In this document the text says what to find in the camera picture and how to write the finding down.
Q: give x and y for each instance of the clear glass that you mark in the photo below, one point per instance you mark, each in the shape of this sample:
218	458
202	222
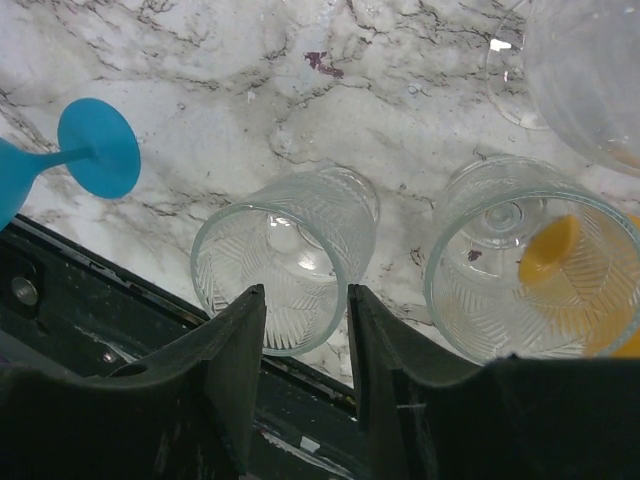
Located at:
305	238
534	184
571	67

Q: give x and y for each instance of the yellow plastic goblet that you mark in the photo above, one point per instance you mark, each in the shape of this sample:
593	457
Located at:
512	280

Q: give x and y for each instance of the blue plastic goblet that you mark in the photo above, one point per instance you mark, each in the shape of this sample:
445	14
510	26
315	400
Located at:
96	144

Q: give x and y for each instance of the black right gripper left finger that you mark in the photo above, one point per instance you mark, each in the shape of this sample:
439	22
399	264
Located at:
184	412

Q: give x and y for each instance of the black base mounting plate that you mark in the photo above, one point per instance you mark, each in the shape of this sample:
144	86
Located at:
81	312

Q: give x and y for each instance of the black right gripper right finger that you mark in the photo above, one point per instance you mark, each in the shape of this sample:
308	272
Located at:
430	414

